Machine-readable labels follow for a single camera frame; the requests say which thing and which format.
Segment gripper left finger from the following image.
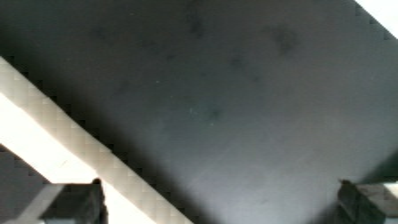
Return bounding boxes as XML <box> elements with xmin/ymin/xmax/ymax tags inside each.
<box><xmin>39</xmin><ymin>179</ymin><xmax>109</xmax><ymax>224</ymax></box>

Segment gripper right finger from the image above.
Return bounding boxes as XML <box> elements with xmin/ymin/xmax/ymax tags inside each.
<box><xmin>336</xmin><ymin>181</ymin><xmax>398</xmax><ymax>224</ymax></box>

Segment white front barrier rail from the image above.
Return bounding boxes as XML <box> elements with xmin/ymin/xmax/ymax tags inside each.
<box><xmin>0</xmin><ymin>58</ymin><xmax>194</xmax><ymax>224</ymax></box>

